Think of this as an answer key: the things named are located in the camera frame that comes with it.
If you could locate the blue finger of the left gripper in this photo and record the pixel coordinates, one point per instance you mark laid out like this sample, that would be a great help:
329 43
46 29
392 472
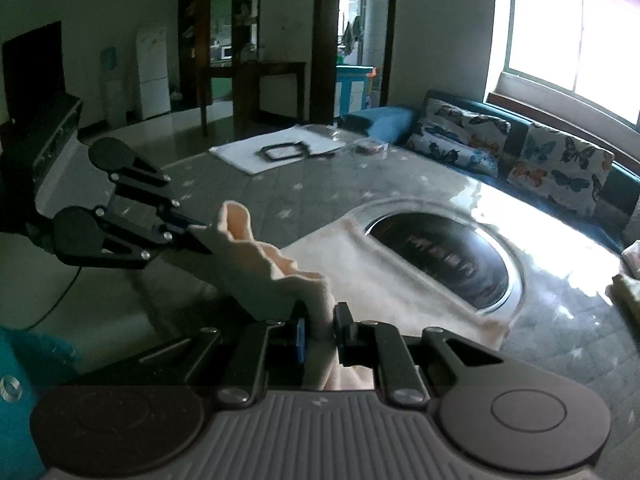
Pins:
101 239
137 179

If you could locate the white refrigerator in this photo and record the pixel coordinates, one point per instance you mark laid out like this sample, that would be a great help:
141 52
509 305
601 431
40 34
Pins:
153 72

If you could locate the white paper sheet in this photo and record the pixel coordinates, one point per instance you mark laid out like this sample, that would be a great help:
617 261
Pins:
258 154

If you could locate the teal sofa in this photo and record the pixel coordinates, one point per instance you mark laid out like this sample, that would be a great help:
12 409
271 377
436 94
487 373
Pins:
615 221

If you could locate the butterfly pillow lying low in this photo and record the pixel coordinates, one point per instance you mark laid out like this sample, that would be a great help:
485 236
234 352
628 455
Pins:
458 137

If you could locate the teal white cabinet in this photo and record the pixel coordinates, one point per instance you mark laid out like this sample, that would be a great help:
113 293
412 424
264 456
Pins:
353 87

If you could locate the black rectangular frame tool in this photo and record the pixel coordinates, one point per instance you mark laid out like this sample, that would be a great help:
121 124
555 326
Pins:
282 152

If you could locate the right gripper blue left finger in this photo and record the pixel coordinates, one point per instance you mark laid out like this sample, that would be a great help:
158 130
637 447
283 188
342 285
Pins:
268 355

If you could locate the green quilted star tablecloth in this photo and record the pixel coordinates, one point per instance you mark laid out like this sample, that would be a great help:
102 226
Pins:
568 324

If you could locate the dark wooden side table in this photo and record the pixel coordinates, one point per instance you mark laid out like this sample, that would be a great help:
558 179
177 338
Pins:
246 78

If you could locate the pink folded garment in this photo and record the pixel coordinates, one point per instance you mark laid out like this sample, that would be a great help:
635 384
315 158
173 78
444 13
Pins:
631 257

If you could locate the cream white sweater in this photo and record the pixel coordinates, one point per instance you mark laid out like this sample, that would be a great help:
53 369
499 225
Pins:
335 263

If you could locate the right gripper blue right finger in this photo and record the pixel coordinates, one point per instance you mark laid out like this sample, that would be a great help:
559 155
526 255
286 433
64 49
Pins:
380 347

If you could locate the butterfly pillow near window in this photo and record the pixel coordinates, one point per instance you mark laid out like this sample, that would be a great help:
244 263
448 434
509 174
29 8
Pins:
561 168

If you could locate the small clear card box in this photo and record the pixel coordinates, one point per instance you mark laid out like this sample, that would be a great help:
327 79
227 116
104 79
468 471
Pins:
370 147

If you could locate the round black induction cooktop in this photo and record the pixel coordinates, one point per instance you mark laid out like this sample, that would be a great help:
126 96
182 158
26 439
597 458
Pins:
461 257

